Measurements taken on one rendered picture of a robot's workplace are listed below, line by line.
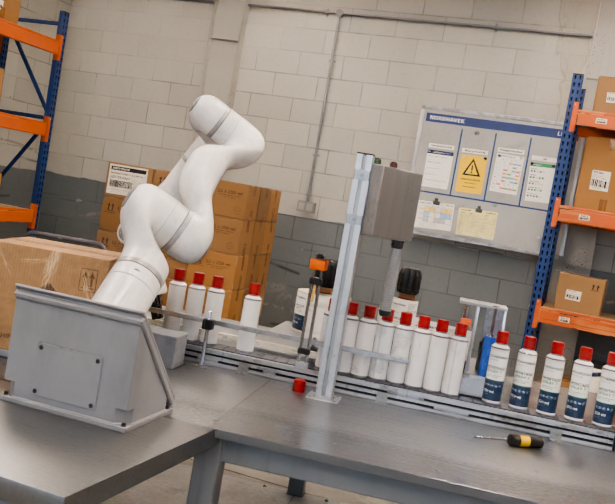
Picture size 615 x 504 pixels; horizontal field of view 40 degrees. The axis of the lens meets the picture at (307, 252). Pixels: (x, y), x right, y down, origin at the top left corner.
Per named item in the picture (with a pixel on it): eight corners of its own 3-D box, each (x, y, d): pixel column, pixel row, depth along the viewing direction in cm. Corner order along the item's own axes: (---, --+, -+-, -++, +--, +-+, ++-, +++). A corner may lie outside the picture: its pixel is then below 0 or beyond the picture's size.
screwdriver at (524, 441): (537, 446, 215) (539, 435, 215) (543, 450, 212) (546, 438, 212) (467, 440, 209) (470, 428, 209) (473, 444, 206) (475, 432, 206)
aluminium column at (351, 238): (333, 397, 230) (375, 155, 226) (330, 400, 225) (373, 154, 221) (317, 394, 231) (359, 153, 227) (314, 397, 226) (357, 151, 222)
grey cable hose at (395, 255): (391, 316, 230) (404, 241, 229) (390, 318, 227) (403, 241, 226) (378, 314, 231) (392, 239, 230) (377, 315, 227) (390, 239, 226)
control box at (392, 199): (411, 242, 232) (424, 174, 231) (371, 236, 221) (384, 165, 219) (384, 236, 240) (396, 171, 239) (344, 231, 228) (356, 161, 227)
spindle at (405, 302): (411, 347, 302) (425, 269, 300) (409, 351, 293) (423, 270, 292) (386, 342, 304) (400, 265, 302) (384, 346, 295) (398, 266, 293)
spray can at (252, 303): (254, 351, 250) (266, 284, 248) (250, 354, 245) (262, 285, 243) (238, 348, 251) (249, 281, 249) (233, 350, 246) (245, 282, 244)
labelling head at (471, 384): (490, 391, 249) (506, 307, 248) (491, 400, 236) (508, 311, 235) (444, 382, 252) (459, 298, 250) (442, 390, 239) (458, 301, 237)
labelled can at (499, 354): (499, 403, 236) (512, 331, 235) (500, 407, 231) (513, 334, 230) (480, 399, 237) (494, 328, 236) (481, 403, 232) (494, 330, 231)
